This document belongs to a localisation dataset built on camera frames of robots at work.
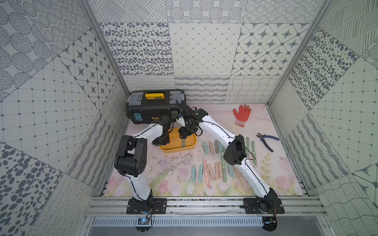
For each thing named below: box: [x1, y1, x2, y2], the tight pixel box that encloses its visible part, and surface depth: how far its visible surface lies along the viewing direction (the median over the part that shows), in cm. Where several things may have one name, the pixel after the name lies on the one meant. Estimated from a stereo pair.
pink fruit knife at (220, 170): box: [218, 161, 223, 179], surface depth 87 cm
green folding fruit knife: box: [220, 155, 227, 183], surface depth 86 cm
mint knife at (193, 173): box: [191, 164, 197, 183], surface depth 87 cm
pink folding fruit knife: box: [207, 163, 216, 181], surface depth 87 cm
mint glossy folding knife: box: [201, 141, 210, 155], surface depth 97 cm
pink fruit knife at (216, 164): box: [214, 162, 220, 180], surface depth 87 cm
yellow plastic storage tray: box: [159, 127, 197, 153], surface depth 93 cm
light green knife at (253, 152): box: [251, 140, 257, 166], surface depth 97 cm
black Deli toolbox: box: [125, 88, 187, 125], surface depth 100 cm
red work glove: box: [232, 104, 252, 128], surface depth 116 cm
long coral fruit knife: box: [202, 159, 212, 190], surface depth 86 cm
